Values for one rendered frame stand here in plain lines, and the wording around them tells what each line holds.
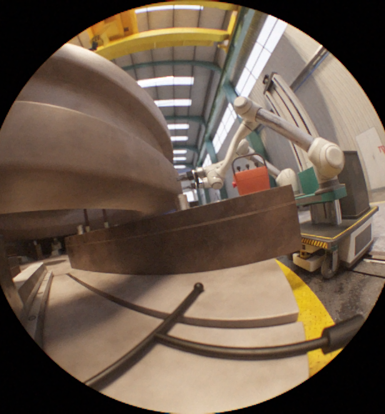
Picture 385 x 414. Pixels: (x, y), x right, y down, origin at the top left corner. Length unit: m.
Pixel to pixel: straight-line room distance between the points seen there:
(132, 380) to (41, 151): 0.64
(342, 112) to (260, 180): 6.69
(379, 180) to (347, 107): 2.93
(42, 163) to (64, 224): 4.49
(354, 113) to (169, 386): 7.25
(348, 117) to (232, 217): 6.79
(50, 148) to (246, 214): 0.88
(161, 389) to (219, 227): 0.71
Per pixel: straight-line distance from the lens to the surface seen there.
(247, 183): 0.77
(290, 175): 1.36
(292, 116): 1.52
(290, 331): 0.41
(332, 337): 0.35
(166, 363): 0.40
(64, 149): 0.55
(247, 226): 0.76
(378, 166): 6.14
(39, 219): 5.07
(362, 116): 6.96
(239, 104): 0.95
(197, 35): 11.68
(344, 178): 1.32
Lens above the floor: 0.63
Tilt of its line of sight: 4 degrees up
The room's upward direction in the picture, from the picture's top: 12 degrees counter-clockwise
